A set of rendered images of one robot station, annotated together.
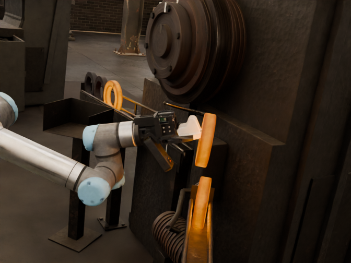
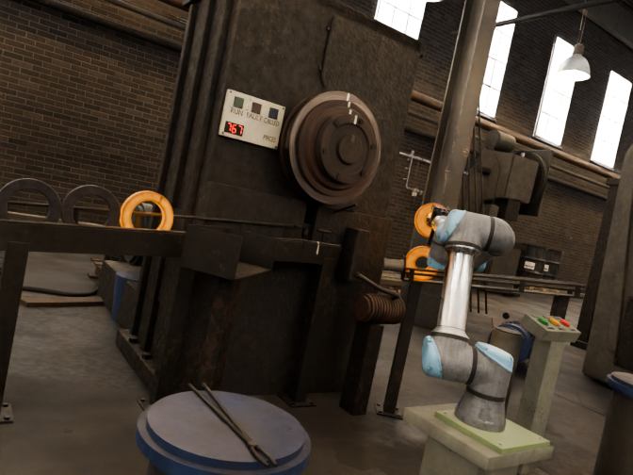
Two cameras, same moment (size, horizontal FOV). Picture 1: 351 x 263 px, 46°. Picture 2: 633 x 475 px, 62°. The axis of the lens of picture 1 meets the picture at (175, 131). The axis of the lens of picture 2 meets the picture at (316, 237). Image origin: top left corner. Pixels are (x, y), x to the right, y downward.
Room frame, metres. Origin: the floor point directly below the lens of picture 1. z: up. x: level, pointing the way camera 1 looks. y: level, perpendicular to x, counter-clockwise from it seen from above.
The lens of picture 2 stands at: (1.72, 2.25, 0.85)
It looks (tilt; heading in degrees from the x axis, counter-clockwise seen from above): 3 degrees down; 267
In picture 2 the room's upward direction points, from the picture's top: 12 degrees clockwise
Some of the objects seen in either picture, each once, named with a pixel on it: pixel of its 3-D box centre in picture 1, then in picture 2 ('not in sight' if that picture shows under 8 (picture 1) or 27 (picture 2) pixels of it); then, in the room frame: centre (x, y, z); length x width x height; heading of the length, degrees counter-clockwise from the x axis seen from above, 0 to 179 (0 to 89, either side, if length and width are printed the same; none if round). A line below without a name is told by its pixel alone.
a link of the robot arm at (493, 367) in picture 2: not in sight; (489, 368); (1.06, 0.70, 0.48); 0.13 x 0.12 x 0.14; 175
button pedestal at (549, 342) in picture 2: not in sight; (537, 395); (0.66, 0.26, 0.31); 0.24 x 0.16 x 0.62; 32
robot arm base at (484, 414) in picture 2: not in sight; (482, 405); (1.05, 0.70, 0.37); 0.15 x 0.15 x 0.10
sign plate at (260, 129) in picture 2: not in sight; (252, 120); (1.97, 0.08, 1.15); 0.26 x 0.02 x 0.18; 32
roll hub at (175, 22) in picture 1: (166, 41); (347, 149); (1.58, 0.08, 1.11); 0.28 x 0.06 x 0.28; 32
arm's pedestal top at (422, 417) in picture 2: not in sight; (476, 432); (1.06, 0.70, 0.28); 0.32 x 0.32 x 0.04; 33
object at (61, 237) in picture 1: (75, 174); (215, 335); (1.92, 0.47, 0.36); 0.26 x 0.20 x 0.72; 67
